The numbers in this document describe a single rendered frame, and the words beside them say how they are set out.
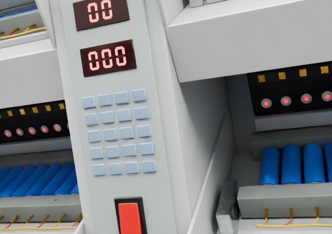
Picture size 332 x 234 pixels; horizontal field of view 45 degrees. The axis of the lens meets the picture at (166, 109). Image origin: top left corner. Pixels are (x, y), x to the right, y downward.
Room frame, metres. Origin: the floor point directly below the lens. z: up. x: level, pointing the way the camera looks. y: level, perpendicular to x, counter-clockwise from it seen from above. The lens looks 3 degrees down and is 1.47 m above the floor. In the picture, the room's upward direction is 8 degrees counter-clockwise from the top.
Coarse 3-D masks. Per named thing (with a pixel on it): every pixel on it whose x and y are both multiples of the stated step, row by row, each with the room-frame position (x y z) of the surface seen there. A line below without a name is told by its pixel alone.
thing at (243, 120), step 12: (228, 84) 0.48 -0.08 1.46; (240, 84) 0.48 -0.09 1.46; (240, 96) 0.48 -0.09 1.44; (240, 108) 0.48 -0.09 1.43; (252, 108) 0.47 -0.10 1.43; (240, 120) 0.48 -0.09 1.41; (252, 120) 0.47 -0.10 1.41; (240, 132) 0.48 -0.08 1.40; (252, 132) 0.48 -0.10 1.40; (240, 144) 0.48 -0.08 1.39
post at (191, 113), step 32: (160, 32) 0.30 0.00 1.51; (64, 64) 0.33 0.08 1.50; (160, 64) 0.30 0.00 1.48; (64, 96) 0.33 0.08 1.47; (160, 96) 0.30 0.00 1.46; (192, 96) 0.34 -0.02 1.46; (224, 96) 0.46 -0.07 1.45; (192, 128) 0.33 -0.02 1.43; (192, 160) 0.32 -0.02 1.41; (192, 192) 0.31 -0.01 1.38
